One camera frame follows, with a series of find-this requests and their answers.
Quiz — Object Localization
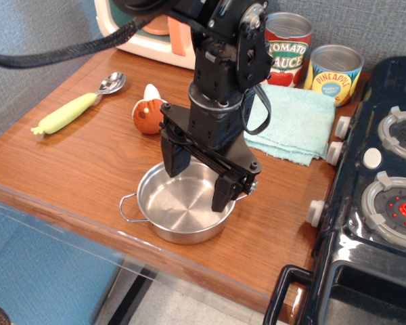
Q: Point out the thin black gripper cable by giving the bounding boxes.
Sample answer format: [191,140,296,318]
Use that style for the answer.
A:
[240,83,272,136]

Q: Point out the black toy stove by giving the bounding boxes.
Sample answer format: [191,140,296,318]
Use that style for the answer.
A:
[264,56,406,324]

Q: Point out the toy microwave oven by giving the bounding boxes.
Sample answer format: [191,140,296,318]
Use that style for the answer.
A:
[94,1,196,70]

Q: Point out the pineapple can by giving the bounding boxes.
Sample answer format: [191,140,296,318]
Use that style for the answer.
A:
[303,44,364,107]

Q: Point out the stainless steel pan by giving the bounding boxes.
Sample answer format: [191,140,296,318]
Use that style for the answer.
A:
[119,158,235,244]

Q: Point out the spoon with green handle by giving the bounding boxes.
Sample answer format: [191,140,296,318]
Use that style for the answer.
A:
[30,72,126,135]

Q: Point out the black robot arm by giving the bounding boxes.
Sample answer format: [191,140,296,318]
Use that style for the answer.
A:
[116,1,273,212]

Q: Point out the light blue cloth napkin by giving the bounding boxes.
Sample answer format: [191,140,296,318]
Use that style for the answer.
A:
[244,84,336,166]

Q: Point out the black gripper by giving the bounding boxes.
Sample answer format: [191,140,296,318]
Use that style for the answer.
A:
[160,84,262,212]

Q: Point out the black braided cable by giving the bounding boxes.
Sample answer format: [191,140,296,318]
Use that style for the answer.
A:
[0,16,153,70]

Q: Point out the tomato sauce can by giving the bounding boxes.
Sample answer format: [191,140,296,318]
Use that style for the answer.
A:
[265,12,313,87]

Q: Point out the brown plush mushroom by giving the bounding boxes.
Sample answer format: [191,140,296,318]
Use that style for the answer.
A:
[132,84,166,135]

